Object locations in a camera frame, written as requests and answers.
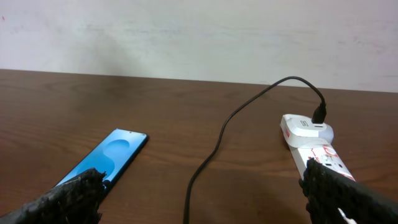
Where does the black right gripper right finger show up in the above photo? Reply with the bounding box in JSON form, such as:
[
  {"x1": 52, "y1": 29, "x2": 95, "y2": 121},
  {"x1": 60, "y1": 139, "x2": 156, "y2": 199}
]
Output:
[{"x1": 299, "y1": 159, "x2": 397, "y2": 224}]

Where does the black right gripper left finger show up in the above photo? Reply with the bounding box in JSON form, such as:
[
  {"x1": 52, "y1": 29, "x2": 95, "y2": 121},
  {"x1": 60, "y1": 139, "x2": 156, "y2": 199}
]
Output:
[{"x1": 1, "y1": 168, "x2": 109, "y2": 224}]

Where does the blue screen Galaxy smartphone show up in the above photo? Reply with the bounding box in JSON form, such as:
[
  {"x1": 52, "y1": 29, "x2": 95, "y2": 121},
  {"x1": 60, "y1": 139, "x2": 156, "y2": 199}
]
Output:
[{"x1": 58, "y1": 129, "x2": 149, "y2": 193}]

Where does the black USB charging cable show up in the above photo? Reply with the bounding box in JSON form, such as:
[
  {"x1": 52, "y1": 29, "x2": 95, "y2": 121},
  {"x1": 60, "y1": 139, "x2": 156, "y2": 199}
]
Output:
[{"x1": 182, "y1": 75, "x2": 327, "y2": 224}]

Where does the white USB charger adapter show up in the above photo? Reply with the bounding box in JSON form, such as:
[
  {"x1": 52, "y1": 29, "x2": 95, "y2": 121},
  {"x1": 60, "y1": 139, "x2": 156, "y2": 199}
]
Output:
[{"x1": 280, "y1": 114, "x2": 334, "y2": 148}]

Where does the white power strip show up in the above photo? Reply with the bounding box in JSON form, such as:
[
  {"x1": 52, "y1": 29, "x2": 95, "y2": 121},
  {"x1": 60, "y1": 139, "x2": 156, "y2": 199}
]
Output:
[{"x1": 288, "y1": 144, "x2": 354, "y2": 180}]

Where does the white power strip cord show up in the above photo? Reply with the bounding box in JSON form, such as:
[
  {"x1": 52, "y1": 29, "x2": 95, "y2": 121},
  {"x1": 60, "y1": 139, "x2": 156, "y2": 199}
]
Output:
[{"x1": 337, "y1": 207, "x2": 358, "y2": 224}]

